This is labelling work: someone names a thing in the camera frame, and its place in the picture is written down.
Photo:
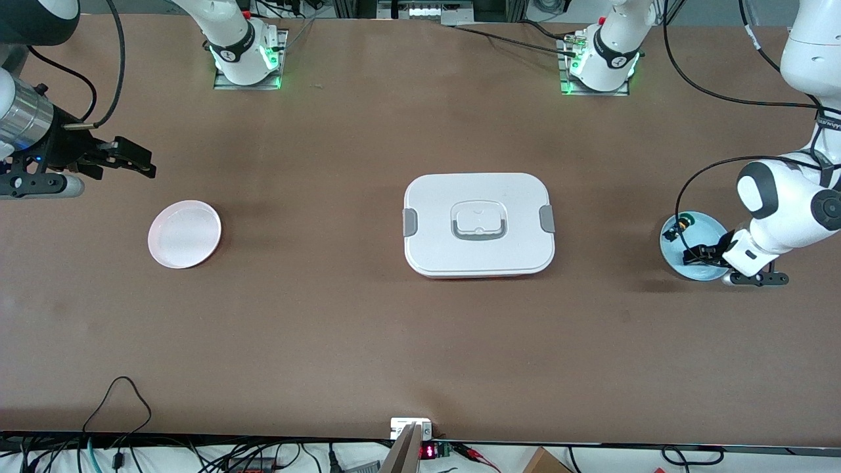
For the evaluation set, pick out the black toy car green accent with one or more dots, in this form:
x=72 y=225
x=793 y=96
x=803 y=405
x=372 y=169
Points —
x=677 y=228

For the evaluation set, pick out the pink round plate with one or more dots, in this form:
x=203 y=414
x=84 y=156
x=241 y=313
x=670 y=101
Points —
x=184 y=234

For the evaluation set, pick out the red digit display board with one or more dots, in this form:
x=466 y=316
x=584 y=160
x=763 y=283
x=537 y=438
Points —
x=428 y=452

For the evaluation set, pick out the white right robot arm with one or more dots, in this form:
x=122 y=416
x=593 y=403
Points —
x=230 y=39

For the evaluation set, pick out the white power strip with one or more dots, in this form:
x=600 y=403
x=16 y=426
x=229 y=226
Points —
x=427 y=11

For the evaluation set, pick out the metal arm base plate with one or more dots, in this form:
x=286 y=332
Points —
x=220 y=84
x=564 y=90

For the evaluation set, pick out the aluminium bar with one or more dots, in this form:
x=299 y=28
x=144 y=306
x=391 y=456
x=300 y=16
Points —
x=402 y=456

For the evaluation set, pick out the brown cardboard box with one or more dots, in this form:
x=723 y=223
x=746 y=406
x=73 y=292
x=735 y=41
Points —
x=545 y=463

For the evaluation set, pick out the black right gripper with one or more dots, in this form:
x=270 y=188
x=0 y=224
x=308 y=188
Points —
x=68 y=146

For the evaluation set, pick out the light blue round plate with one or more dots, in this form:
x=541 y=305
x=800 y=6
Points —
x=706 y=230

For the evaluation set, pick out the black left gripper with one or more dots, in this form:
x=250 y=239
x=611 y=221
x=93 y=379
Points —
x=708 y=251

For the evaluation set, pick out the small white box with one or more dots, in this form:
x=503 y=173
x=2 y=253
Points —
x=401 y=427

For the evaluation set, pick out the white lidded lunch box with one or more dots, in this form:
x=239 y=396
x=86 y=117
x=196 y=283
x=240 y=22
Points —
x=512 y=197

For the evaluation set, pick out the red clip leads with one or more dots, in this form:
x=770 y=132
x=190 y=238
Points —
x=470 y=452

